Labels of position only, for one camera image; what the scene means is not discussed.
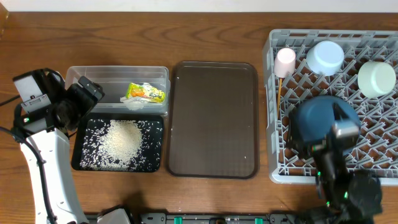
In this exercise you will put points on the white paper napkin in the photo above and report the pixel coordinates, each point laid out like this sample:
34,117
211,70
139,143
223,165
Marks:
134,103

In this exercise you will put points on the black plastic tray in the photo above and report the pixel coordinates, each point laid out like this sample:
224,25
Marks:
152,155

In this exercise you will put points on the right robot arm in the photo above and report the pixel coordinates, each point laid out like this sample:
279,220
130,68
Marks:
350,197

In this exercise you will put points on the grey plastic dishwasher rack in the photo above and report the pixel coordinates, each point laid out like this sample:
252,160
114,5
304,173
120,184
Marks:
306,72

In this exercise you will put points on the clear plastic waste bin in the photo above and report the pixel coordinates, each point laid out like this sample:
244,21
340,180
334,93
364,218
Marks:
115,80

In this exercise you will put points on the brown plastic serving tray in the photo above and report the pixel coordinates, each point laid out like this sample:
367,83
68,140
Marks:
214,121

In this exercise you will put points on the wooden chopstick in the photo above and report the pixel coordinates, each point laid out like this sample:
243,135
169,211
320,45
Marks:
278,96

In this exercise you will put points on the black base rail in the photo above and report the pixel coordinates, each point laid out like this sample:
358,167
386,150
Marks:
163,218

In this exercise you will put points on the light blue small bowl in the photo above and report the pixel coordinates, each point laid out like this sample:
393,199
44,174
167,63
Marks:
325,58

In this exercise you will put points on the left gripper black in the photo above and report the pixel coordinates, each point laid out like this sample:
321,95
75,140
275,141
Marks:
88,102

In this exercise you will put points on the mint green small bowl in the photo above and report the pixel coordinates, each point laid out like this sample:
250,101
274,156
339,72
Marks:
376,79

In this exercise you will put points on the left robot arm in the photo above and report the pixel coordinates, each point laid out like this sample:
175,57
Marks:
42,122

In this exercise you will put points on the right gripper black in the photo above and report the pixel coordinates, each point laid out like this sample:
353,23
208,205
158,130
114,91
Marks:
292,139

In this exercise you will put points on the green yellow snack wrapper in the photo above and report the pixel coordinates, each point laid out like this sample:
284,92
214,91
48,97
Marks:
145,92

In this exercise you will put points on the pink plastic cup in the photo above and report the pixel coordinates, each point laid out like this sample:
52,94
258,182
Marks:
284,63

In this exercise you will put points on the spilled white rice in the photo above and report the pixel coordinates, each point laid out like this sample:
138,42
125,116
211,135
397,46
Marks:
119,144

